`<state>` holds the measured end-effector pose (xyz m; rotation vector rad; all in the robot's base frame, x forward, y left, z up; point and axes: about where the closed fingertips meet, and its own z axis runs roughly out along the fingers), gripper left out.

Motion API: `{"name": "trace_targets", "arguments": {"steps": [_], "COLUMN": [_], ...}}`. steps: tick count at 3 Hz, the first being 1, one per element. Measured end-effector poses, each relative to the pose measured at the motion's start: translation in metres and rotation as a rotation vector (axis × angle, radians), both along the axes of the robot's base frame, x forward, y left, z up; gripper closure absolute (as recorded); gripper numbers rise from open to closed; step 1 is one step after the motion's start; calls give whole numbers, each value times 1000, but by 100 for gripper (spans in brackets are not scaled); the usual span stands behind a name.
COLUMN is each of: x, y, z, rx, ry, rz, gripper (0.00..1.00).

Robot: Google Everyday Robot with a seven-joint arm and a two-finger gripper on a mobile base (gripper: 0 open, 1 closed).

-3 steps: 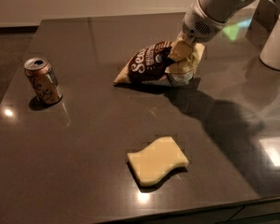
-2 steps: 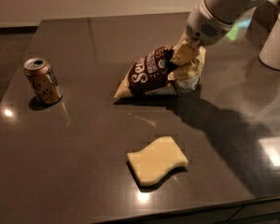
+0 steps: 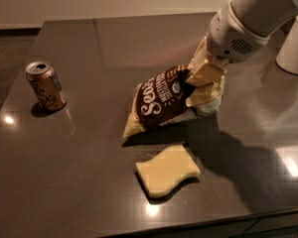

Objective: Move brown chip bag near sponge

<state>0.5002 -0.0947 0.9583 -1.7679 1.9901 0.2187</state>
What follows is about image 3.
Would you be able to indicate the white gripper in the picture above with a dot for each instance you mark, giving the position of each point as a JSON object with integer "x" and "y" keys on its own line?
{"x": 228, "y": 37}

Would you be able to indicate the brown chip bag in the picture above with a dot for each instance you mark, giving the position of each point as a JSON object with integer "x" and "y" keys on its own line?
{"x": 161, "y": 101}

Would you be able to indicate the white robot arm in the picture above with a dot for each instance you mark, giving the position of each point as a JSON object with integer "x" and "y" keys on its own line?
{"x": 263, "y": 17}

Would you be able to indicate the yellow sponge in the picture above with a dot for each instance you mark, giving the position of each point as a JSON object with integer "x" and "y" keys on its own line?
{"x": 165, "y": 171}

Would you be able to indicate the orange soda can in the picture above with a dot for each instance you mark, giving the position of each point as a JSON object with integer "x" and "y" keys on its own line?
{"x": 46, "y": 85}

